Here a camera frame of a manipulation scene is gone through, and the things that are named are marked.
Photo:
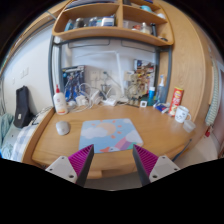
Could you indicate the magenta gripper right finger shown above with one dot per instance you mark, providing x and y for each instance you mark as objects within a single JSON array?
[{"x": 151, "y": 167}]

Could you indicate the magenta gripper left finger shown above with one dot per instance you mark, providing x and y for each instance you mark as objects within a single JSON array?
[{"x": 74, "y": 168}]

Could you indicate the grey computer mouse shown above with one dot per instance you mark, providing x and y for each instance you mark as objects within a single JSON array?
[{"x": 62, "y": 127}]

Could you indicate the pastel cloud mouse pad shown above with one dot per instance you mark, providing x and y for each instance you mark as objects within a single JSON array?
[{"x": 110, "y": 135}]

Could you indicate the clear plastic cup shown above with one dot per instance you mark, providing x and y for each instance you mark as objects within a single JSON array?
[{"x": 189, "y": 126}]

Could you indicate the white patterned mug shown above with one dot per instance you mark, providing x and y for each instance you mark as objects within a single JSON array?
[{"x": 182, "y": 114}]

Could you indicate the white bottle red cap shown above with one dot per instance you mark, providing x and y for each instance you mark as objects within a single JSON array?
[{"x": 60, "y": 102}]

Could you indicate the black bag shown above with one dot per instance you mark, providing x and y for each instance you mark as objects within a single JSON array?
[{"x": 23, "y": 115}]

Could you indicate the white power strip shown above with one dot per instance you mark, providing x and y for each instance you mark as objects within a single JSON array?
[{"x": 110, "y": 102}]

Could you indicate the blue tube container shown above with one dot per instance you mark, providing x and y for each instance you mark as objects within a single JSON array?
[{"x": 151, "y": 96}]

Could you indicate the red chips can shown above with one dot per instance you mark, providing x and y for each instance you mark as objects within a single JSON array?
[{"x": 176, "y": 100}]

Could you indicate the blue spray bottle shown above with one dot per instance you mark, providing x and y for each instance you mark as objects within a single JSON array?
[{"x": 161, "y": 90}]

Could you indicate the blue comic poster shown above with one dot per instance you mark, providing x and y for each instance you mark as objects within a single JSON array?
[{"x": 73, "y": 78}]

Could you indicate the colourful picture board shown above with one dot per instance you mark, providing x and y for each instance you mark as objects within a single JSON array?
[{"x": 145, "y": 71}]

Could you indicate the wooden wall shelf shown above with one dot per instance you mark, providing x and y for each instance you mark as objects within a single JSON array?
[{"x": 139, "y": 20}]

